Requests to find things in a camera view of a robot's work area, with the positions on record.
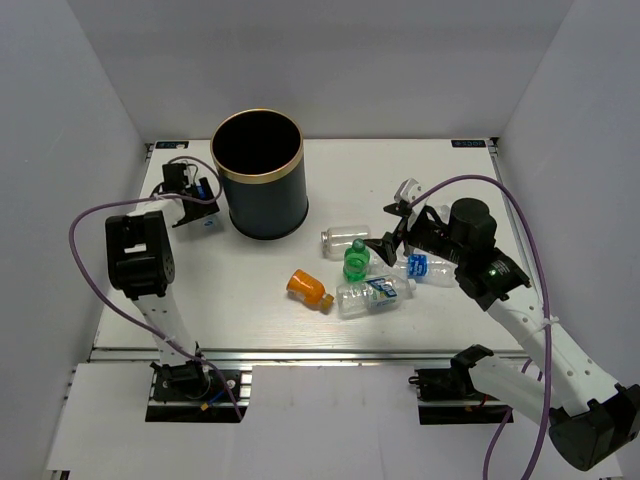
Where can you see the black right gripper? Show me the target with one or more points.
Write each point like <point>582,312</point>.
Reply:
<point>389,244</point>

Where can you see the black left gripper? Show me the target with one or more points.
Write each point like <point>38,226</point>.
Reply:
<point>206,205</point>

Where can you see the orange plastic bottle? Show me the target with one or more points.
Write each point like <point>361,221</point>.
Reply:
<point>309,291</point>

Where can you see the clear bottle blue label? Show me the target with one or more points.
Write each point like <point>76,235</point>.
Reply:
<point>420,267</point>
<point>209,223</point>

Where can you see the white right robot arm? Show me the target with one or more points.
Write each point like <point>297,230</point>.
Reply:
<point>589,415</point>

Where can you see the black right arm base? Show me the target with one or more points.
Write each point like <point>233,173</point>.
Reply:
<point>446,396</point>

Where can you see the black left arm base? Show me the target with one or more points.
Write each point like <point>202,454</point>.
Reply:
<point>191,393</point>

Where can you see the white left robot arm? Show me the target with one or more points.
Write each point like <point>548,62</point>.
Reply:
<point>140,259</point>

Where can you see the dark bin with gold rim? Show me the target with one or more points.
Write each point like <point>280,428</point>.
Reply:
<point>259,156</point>

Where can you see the green plastic bottle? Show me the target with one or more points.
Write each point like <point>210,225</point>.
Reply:
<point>356,261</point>

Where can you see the clear jar with silver lid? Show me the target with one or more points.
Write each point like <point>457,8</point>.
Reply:
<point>336,240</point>

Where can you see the blue sticker left corner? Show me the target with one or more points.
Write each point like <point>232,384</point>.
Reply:
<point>172,145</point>

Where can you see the blue sticker corner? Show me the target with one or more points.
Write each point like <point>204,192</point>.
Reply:
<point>172,145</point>
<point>468,143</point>

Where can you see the clear bottle green white label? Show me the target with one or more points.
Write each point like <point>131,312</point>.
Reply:
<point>373,295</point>

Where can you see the blue sticker right corner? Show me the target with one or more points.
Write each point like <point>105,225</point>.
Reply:
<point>468,143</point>

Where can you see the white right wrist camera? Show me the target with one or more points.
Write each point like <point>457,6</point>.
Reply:
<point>408,191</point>

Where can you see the aluminium rail front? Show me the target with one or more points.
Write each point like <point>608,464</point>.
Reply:
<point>280,356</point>

